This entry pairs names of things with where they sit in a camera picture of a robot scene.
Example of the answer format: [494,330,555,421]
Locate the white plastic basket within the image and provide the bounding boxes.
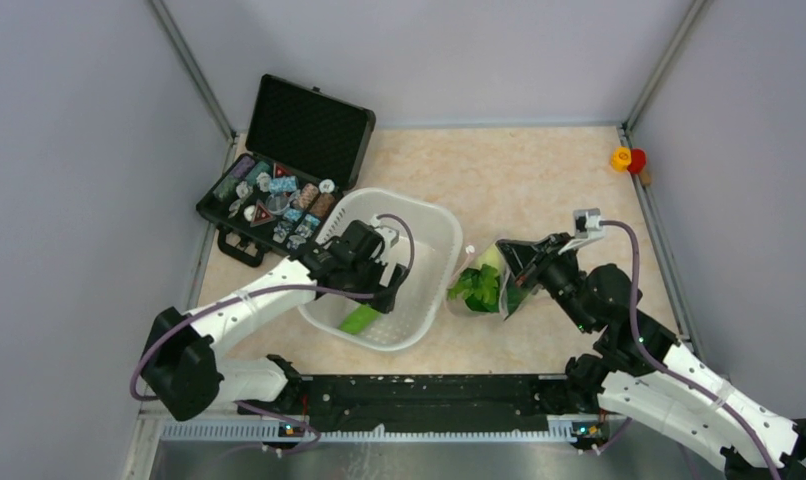
[296,188,465,354]

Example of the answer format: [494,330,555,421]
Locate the white radish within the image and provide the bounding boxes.
[474,244,505,271]

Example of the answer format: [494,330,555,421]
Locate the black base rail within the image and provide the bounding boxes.
[137,370,643,446]

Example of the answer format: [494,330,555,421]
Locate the red yellow emergency button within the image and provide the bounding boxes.
[609,147,652,187]

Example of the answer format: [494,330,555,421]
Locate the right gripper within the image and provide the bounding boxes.
[496,231,594,333]

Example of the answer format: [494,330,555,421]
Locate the light green small cucumber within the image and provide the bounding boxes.
[338,305,382,335]

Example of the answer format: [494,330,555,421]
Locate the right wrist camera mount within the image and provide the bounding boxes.
[558,208,605,255]

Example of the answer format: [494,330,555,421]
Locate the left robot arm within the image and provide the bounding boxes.
[129,214,412,421]

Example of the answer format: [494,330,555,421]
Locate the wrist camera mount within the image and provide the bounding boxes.
[368,214,405,266]
[558,208,605,255]

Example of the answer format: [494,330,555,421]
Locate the green leaf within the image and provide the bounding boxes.
[447,266,501,313]

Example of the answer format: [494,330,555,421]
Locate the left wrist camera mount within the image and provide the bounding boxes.
[368,214,405,266]

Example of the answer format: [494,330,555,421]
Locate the clear zip top bag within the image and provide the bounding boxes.
[443,239,536,320]

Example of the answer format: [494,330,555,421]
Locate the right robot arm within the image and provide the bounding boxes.
[496,233,806,479]

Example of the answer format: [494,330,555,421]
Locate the black open case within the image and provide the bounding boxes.
[196,74,376,267]

